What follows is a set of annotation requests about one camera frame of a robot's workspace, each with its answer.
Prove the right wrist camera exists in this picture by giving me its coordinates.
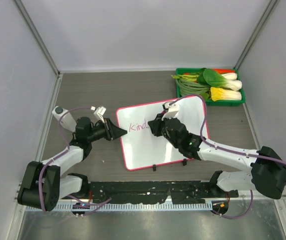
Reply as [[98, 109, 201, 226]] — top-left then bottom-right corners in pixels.
[[161, 101, 179, 120]]

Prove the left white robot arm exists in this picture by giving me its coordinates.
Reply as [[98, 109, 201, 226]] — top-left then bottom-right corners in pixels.
[[17, 117, 127, 212]]

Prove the pink framed whiteboard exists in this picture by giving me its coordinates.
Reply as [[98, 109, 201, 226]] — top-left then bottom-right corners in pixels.
[[116, 96, 204, 171]]

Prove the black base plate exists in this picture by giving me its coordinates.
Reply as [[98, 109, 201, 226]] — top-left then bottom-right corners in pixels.
[[60, 179, 239, 204]]

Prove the white slotted cable duct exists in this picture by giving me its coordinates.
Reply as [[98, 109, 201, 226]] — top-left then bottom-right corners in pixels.
[[25, 201, 213, 212]]

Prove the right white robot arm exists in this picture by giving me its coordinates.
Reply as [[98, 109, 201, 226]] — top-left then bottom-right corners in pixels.
[[148, 113, 286, 200]]

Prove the green plastic tray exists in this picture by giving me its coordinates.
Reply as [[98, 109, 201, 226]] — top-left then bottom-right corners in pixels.
[[172, 68, 245, 107]]

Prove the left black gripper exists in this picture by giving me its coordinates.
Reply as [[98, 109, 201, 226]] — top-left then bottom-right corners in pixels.
[[87, 118, 127, 143]]

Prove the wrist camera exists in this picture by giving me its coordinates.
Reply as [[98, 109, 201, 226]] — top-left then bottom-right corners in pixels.
[[94, 106, 106, 122], [161, 101, 179, 120]]

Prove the green long beans bundle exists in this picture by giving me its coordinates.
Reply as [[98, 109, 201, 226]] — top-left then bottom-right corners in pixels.
[[175, 79, 210, 97]]

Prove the white bok choy back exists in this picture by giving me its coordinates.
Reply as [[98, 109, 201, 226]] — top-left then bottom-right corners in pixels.
[[221, 72, 238, 81]]

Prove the green bok choy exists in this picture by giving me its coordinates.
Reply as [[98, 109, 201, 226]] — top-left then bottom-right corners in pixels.
[[197, 68, 242, 91]]

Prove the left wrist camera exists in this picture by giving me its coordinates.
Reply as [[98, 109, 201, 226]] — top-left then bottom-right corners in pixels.
[[94, 106, 106, 122]]

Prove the orange carrot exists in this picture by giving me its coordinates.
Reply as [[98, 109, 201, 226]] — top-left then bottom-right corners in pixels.
[[212, 68, 235, 74]]

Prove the yellow bok choy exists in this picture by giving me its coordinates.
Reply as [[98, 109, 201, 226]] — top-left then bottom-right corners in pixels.
[[210, 87, 242, 102]]

